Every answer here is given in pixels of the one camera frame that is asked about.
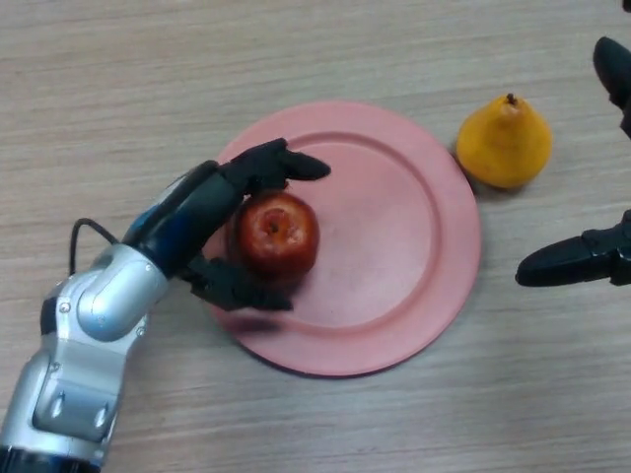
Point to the yellow pear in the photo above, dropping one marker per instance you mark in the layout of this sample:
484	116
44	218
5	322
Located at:
505	148

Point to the red apple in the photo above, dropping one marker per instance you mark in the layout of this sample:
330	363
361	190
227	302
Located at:
278	234

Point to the pink round plate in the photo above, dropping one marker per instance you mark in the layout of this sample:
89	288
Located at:
384	276

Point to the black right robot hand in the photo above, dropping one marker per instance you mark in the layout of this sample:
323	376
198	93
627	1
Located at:
567	263

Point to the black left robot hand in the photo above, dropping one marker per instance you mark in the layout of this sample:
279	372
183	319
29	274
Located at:
197	217

